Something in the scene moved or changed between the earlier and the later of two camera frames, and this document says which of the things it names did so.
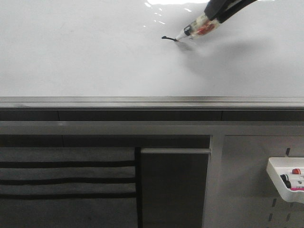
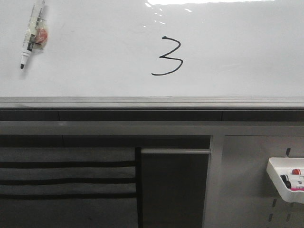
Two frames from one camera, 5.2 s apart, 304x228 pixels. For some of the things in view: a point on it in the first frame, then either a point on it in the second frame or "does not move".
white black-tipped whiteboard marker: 202,26 to 37,33
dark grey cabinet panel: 173,185 does not move
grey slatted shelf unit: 68,187 does not move
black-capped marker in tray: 285,178 does not move
